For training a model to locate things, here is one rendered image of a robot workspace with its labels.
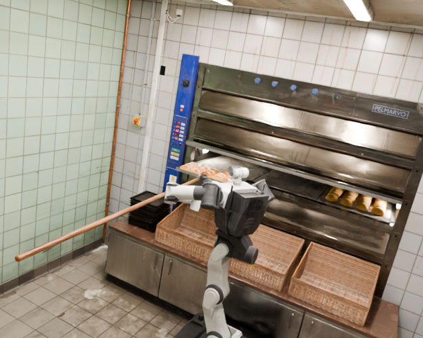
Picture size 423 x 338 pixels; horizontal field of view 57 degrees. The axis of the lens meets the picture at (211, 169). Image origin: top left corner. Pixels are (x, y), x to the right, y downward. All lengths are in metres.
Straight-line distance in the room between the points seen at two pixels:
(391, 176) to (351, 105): 0.61
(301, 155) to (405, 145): 0.75
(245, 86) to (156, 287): 1.88
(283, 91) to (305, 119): 0.29
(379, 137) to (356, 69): 0.53
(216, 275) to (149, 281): 0.99
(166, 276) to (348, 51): 2.30
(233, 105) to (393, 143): 1.29
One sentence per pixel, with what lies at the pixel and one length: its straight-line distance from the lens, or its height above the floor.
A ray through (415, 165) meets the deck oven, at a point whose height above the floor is 1.67.
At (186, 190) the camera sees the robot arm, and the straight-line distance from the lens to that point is 2.42.
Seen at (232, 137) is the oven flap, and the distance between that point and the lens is 3.44.
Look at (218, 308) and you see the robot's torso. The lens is 2.89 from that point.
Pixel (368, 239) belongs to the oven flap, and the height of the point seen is 1.02.
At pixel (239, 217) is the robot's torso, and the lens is 2.39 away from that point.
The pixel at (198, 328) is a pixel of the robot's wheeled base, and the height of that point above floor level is 0.19.
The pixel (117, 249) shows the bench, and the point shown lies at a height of 0.38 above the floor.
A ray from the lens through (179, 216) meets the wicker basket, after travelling 3.69.
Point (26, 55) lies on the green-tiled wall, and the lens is 3.27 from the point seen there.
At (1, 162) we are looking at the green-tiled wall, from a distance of 3.31.
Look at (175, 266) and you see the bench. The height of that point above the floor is 0.46.
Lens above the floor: 2.14
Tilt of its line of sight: 15 degrees down
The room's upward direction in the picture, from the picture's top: 10 degrees clockwise
